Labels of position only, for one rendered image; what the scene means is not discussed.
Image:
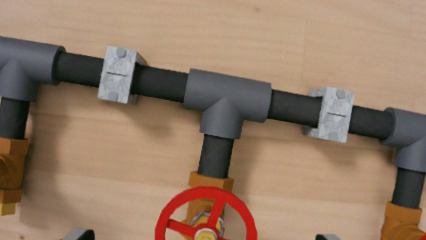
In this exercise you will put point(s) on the black pipe manifold with grey fittings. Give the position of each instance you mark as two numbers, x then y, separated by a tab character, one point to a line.
225	102

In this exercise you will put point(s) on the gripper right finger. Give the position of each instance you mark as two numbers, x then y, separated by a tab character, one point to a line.
327	237

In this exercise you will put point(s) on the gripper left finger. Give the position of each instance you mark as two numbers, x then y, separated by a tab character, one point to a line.
80	234

